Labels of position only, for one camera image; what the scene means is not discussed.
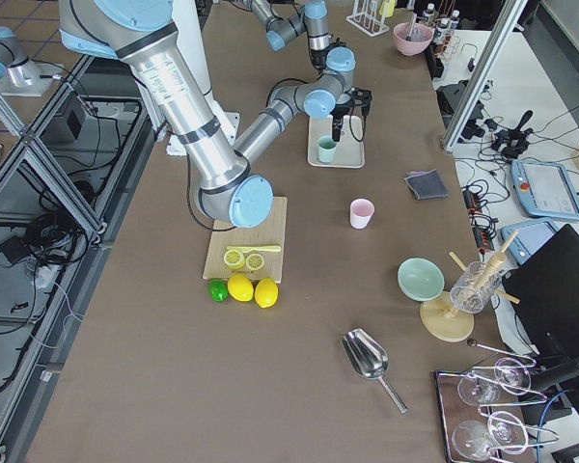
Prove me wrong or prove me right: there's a green lime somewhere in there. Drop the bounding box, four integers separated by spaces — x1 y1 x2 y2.
207 280 229 302

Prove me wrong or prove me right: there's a lower whole lemon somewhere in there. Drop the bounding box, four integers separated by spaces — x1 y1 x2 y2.
227 274 255 302

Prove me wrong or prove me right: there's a clear glass on stand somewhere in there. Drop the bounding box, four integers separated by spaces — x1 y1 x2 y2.
450 261 503 313

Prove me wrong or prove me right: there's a blue teach pendant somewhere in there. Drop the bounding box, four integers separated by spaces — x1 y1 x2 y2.
500 218 559 265
510 159 579 221

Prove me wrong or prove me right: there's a pink bowl with ice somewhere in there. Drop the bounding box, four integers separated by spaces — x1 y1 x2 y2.
393 22 434 56

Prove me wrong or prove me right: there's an upper lemon slice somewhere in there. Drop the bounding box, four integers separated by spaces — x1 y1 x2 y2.
223 249 246 270

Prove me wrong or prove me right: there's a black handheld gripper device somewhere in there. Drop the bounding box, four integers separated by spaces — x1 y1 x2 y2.
490 110 534 161

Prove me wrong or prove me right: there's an upper whole lemon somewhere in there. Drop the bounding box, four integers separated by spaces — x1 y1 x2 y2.
254 278 279 309

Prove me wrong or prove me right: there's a lower lemon slice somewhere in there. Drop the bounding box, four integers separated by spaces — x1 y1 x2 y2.
245 253 265 272

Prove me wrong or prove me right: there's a wine glass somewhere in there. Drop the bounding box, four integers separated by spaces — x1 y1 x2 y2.
457 357 531 406
452 411 529 462

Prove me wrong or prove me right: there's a green cup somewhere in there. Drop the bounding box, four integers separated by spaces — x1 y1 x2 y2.
317 136 337 164

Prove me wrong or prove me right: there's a lemon slice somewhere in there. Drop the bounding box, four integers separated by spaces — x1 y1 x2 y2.
245 253 265 272
223 249 246 270

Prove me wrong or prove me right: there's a cream rectangular tray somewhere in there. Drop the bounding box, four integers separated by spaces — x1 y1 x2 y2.
307 114 367 169

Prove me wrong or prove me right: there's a wooden cutting board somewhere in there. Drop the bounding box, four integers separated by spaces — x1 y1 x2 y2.
203 197 288 284

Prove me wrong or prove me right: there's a black monitor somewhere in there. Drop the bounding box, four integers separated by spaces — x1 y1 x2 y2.
504 225 579 359

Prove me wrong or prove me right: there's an orange power strip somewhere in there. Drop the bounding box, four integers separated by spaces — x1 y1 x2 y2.
462 188 493 254

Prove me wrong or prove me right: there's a yellow plastic knife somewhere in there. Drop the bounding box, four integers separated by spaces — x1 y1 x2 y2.
226 245 282 253

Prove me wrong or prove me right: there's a white wire rack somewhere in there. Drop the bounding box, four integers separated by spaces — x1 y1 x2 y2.
345 0 390 37

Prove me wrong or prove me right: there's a yellow cup on rack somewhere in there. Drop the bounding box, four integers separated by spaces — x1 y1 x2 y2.
378 0 397 18

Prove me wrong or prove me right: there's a metal scoop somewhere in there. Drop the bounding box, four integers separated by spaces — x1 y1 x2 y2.
342 328 408 414

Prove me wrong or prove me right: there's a grey folded cloth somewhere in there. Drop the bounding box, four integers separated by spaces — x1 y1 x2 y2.
404 169 449 201

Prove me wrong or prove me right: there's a white pedestal column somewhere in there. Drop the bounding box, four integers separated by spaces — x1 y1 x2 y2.
172 0 214 110

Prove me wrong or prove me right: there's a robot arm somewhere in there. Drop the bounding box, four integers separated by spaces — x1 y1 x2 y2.
234 0 332 71
59 1 357 228

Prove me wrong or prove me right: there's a pink cup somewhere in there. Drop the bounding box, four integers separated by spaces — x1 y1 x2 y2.
349 198 375 230

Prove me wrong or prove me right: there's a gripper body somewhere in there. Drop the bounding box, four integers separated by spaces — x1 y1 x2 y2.
331 88 372 121

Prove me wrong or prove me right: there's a metal rod with black tip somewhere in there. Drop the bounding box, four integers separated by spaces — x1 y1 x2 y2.
405 13 417 41

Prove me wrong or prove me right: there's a whole lemon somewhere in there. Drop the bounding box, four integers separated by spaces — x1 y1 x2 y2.
254 278 279 309
227 274 255 302

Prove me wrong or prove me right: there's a green bowl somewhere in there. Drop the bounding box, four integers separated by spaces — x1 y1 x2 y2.
398 258 445 302

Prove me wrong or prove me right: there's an aluminium frame post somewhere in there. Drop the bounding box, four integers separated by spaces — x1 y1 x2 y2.
442 0 527 154

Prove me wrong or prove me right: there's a wooden cup stand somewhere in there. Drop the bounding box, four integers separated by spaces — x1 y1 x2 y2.
420 231 520 342

